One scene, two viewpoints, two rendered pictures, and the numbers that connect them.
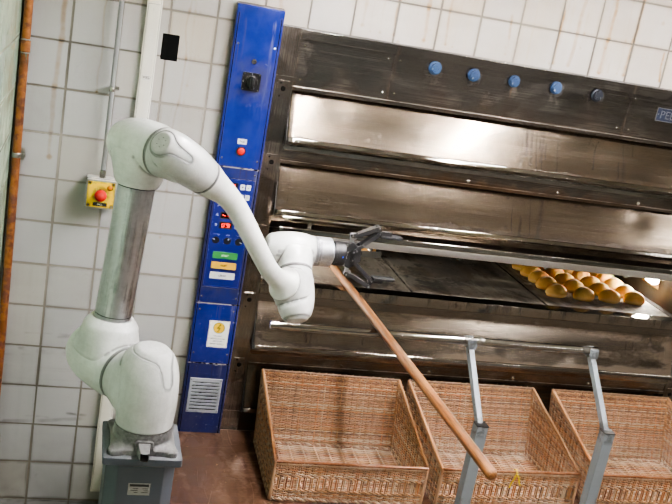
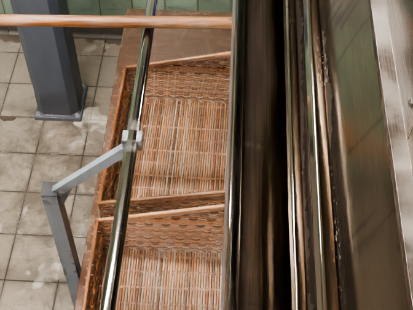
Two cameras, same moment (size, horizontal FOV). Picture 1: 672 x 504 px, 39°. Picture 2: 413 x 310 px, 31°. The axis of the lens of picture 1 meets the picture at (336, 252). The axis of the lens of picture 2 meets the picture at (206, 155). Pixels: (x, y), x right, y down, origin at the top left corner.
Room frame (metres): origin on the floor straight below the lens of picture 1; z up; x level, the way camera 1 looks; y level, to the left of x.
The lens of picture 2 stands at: (3.60, -1.46, 2.42)
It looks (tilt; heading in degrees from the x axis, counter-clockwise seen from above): 52 degrees down; 108
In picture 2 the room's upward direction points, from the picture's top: 1 degrees clockwise
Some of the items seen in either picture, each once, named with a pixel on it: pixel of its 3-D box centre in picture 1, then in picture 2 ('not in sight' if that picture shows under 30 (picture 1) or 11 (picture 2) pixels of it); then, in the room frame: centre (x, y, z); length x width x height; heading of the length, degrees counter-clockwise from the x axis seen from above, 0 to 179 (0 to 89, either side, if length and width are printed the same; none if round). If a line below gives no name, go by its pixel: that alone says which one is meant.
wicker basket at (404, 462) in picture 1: (338, 435); (188, 136); (3.10, -0.13, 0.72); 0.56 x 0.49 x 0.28; 105
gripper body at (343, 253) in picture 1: (346, 254); not in sight; (2.77, -0.03, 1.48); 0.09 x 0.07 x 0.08; 107
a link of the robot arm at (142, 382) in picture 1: (146, 382); not in sight; (2.30, 0.43, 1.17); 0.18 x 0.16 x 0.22; 52
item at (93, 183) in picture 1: (100, 192); not in sight; (3.07, 0.82, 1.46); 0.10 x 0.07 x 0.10; 106
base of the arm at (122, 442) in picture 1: (143, 434); not in sight; (2.27, 0.42, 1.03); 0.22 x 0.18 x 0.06; 16
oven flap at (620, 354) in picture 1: (476, 341); not in sight; (3.52, -0.61, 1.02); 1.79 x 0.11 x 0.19; 106
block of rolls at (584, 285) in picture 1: (568, 274); not in sight; (4.11, -1.05, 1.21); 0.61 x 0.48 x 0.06; 16
